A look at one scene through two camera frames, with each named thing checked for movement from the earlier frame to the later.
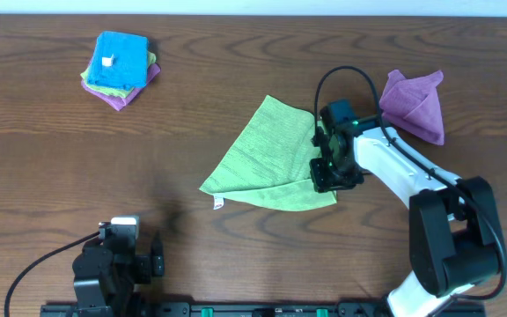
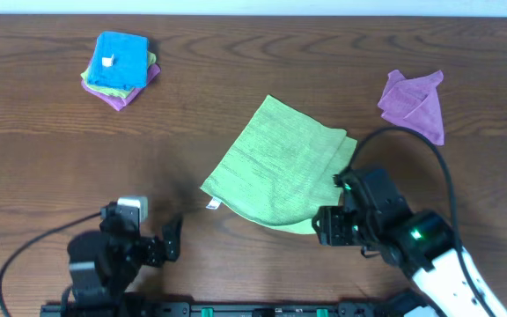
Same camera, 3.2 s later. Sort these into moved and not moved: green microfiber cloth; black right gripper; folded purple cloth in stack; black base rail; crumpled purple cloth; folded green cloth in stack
Moved: green microfiber cloth; black right gripper
Not moved: folded green cloth in stack; crumpled purple cloth; black base rail; folded purple cloth in stack
